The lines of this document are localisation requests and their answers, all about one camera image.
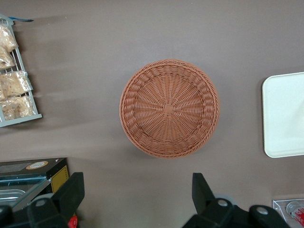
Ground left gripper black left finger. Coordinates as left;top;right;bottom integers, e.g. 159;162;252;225
0;172;86;228

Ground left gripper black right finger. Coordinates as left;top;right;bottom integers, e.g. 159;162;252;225
181;172;289;228

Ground tray of wrapped pastries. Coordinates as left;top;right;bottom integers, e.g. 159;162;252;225
0;13;43;129

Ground round brown wicker basket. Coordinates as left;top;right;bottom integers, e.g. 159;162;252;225
119;58;219;159

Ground cream plastic tray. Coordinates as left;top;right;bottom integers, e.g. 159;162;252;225
262;72;304;159

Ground black hot food warmer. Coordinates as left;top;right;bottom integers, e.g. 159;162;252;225
0;157;78;228

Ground stainless steel pan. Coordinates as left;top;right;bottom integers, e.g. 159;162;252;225
0;189;26;203

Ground clear acrylic bottle rack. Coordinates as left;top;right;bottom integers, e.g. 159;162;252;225
272;199;304;228

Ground red cola bottle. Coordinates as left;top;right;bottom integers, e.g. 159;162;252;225
285;201;304;227

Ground clear bag of pastries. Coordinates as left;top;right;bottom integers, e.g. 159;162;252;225
0;23;19;52
0;47;18;70
0;70;33;101
0;95;35;121

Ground blue tape strip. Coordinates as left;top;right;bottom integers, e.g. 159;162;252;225
5;16;34;23

